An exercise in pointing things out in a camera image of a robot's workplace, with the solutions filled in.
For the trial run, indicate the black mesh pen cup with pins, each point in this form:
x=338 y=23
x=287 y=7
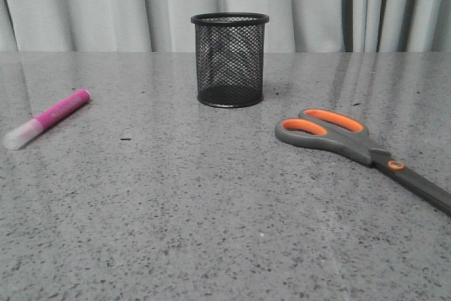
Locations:
x=229 y=50

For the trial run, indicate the grey curtain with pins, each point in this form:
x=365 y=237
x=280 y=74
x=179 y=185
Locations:
x=164 y=25

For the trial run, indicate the grey orange scissors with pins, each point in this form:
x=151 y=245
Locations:
x=340 y=134

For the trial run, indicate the pink marker pen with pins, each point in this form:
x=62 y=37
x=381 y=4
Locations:
x=28 y=131

